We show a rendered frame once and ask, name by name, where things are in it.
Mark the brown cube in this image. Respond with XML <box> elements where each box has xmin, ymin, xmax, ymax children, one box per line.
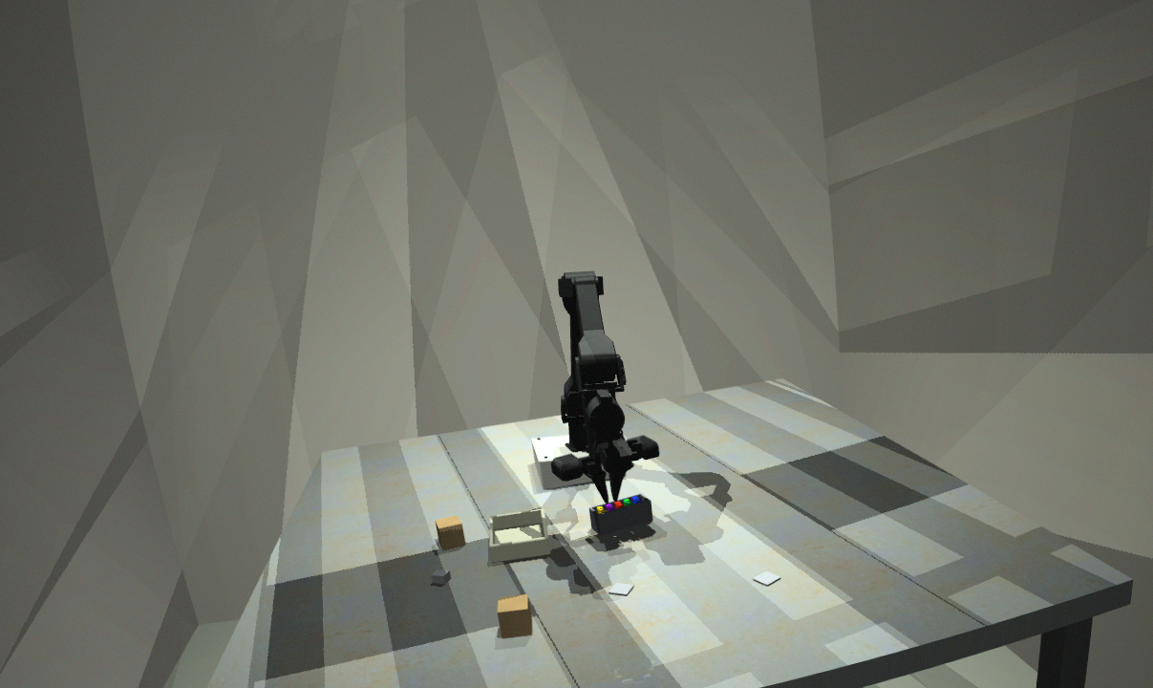
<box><xmin>435</xmin><ymin>515</ymin><xmax>465</xmax><ymax>550</ymax></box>
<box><xmin>498</xmin><ymin>594</ymin><xmax>532</xmax><ymax>638</ymax></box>

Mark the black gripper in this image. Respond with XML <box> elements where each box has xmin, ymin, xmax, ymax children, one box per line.
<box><xmin>551</xmin><ymin>423</ymin><xmax>660</xmax><ymax>504</ymax></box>

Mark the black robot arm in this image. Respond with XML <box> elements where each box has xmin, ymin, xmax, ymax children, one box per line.
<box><xmin>558</xmin><ymin>271</ymin><xmax>643</xmax><ymax>472</ymax></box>

